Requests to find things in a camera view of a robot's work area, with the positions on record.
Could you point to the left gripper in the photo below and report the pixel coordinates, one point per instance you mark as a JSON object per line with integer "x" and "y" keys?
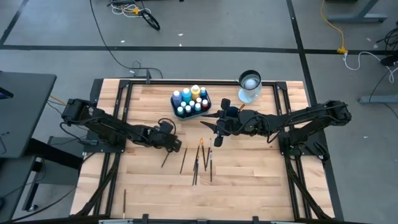
{"x": 169, "y": 143}

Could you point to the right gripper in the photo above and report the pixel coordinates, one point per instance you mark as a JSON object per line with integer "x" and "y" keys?
{"x": 225, "y": 104}

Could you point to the small crimson paint bottle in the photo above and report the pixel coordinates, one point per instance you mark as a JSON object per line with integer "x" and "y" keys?
{"x": 205, "y": 104}

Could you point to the dark blue plastic cup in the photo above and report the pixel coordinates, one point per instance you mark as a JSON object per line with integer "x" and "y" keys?
{"x": 234, "y": 111}

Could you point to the small teal paint bottle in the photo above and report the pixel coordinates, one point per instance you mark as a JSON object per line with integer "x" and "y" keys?
{"x": 197, "y": 107}

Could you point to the teal plastic bin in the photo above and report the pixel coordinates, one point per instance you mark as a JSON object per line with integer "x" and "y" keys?
{"x": 191, "y": 117}

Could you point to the small red paint bottle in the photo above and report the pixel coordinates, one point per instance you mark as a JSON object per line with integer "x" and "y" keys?
{"x": 199, "y": 100}

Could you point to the small cobalt blue paint bottle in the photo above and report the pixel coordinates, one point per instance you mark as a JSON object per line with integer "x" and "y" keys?
{"x": 191, "y": 103}

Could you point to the small black paint bottle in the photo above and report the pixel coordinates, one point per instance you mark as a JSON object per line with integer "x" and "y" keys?
{"x": 188, "y": 109}

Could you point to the orange-bristle paintbrush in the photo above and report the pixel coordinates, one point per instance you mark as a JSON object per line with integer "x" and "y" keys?
{"x": 242, "y": 106}

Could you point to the small cyan paint bottle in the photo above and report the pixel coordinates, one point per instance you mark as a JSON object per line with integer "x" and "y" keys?
{"x": 203, "y": 92}

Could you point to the small emerald green paint bottle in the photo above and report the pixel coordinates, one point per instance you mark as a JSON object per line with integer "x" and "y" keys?
{"x": 180, "y": 110}

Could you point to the large yellow paint bottle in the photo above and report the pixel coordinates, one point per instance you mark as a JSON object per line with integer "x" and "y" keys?
{"x": 195, "y": 92}

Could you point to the small bright green paint bottle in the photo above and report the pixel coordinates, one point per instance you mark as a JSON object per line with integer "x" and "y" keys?
{"x": 183, "y": 104}

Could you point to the large turquoise paint bottle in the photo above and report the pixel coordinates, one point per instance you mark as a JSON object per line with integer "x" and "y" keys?
{"x": 186, "y": 96}

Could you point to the large purple paint bottle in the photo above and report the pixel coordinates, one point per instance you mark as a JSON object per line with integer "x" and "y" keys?
{"x": 176, "y": 99}

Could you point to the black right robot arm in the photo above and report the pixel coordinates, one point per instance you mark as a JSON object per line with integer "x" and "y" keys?
{"x": 311, "y": 116}

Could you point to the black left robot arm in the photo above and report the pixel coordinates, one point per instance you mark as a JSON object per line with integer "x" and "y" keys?
{"x": 109, "y": 127}

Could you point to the clear glass jar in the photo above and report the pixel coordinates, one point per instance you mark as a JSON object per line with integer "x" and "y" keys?
{"x": 250, "y": 85}

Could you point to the black table end panel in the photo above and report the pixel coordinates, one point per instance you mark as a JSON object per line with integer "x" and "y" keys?
{"x": 95, "y": 93}

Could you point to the black side desk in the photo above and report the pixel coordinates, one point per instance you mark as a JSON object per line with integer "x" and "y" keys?
{"x": 25, "y": 109}

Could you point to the grey desk foot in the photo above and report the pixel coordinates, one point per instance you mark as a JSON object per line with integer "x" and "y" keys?
{"x": 357, "y": 18}
{"x": 379, "y": 99}

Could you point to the black aluminium table frame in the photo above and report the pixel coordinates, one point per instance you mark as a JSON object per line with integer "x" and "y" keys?
{"x": 202, "y": 83}

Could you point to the black camera post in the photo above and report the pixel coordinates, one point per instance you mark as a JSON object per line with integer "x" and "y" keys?
{"x": 148, "y": 76}

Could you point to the black desk leg frame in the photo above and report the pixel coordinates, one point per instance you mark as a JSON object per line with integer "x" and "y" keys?
{"x": 53, "y": 153}

